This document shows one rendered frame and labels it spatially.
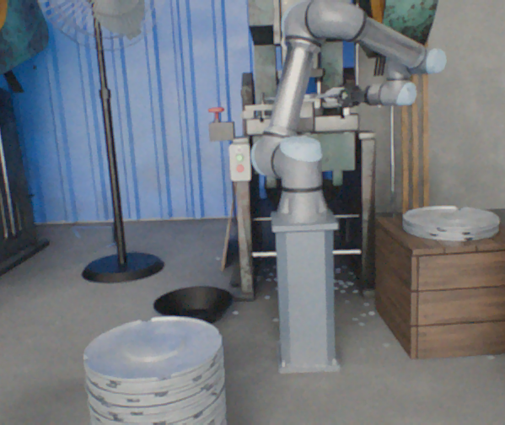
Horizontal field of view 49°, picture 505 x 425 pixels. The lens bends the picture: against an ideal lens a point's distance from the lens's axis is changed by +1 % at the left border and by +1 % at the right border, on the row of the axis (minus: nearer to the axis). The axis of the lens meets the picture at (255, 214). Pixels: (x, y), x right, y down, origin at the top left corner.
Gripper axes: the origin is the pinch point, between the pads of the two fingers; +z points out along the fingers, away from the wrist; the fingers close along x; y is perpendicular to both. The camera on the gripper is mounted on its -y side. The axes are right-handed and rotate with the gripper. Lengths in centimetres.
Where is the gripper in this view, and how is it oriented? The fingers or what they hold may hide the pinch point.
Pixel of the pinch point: (328, 96)
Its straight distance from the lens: 219.8
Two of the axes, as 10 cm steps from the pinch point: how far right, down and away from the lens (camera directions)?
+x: 0.5, 9.7, 2.3
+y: -6.5, 2.0, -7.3
